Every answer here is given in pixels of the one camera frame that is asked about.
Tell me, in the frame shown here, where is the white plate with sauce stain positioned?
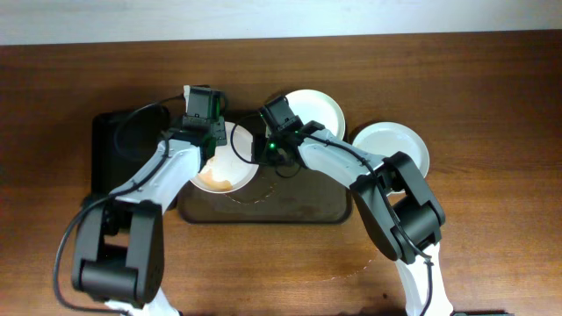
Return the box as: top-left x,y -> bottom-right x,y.
352,122 -> 430,178

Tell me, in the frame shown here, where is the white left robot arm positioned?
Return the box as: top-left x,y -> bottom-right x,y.
67,118 -> 227,315

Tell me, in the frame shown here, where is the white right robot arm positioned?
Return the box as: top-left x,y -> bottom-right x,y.
251,121 -> 454,315

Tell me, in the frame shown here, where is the large brown serving tray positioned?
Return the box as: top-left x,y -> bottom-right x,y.
177,110 -> 352,225

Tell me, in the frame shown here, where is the small black tray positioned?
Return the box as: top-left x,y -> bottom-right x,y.
90,106 -> 170,197

